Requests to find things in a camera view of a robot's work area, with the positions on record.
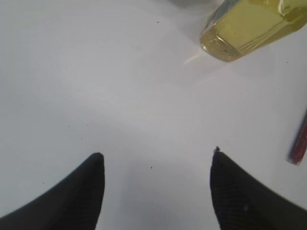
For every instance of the yellow tea bottle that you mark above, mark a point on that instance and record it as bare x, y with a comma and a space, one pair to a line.
239, 27

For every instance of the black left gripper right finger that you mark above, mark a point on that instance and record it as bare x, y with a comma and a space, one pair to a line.
241, 202

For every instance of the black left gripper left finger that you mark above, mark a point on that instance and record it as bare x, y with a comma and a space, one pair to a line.
72, 204

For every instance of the red marker pen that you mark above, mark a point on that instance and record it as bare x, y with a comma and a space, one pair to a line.
300, 144

